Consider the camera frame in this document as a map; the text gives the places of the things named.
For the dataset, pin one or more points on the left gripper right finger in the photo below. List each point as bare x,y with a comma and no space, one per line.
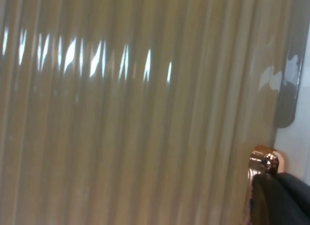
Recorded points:
299,200

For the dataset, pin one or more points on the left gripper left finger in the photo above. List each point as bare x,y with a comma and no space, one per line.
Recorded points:
265,200

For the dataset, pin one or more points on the cream lid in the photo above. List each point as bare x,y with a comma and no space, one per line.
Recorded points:
135,118

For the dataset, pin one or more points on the cream box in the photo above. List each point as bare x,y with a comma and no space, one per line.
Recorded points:
288,101

